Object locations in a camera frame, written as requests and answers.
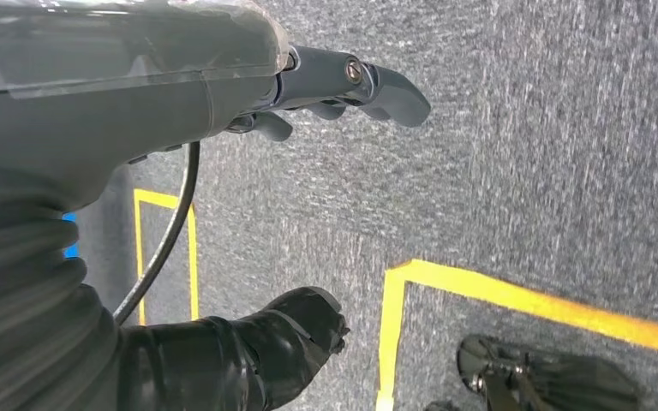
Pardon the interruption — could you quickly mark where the yellow floor tape square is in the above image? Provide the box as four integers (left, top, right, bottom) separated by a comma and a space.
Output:
374, 258, 658, 411
132, 188, 200, 328

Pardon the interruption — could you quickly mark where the black tape-wrapped wrist fitting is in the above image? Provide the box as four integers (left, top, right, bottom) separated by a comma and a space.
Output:
117, 286, 351, 411

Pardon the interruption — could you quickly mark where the blue metal shelf rack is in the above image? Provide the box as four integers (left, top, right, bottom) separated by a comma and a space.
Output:
61, 211, 80, 259

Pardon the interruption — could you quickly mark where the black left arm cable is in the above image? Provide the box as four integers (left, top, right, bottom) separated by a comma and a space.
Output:
111, 141, 202, 328

